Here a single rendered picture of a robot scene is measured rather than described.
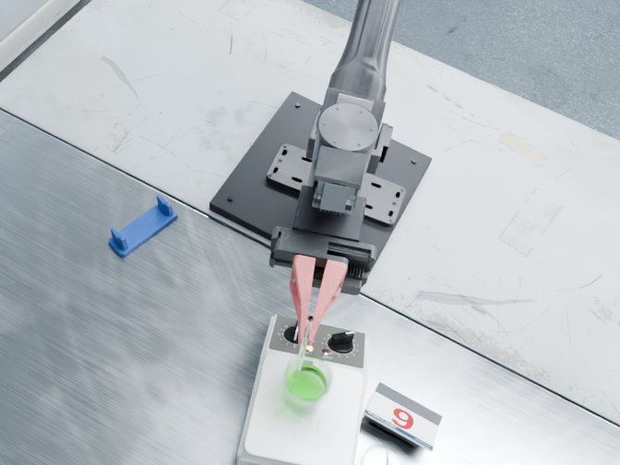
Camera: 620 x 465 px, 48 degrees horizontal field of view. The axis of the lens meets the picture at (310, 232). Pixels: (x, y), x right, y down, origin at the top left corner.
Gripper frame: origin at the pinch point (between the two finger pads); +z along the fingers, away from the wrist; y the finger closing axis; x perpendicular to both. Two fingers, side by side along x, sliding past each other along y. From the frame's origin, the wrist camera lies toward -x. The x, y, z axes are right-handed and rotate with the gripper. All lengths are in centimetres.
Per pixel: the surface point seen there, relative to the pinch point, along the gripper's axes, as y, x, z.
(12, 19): -110, 107, -128
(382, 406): 11.3, 22.8, -1.7
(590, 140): 41, 27, -54
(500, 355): 26.7, 25.3, -12.4
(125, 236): -26.6, 24.5, -18.6
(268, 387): -2.8, 16.0, 0.9
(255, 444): -3.0, 15.7, 7.4
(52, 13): -104, 116, -142
